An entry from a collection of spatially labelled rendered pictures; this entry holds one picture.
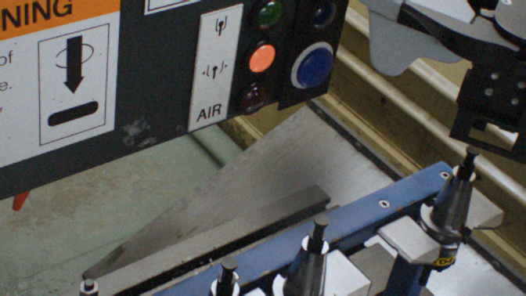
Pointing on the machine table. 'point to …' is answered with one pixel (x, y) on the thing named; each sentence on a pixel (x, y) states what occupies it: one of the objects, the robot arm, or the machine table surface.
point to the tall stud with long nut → (89, 288)
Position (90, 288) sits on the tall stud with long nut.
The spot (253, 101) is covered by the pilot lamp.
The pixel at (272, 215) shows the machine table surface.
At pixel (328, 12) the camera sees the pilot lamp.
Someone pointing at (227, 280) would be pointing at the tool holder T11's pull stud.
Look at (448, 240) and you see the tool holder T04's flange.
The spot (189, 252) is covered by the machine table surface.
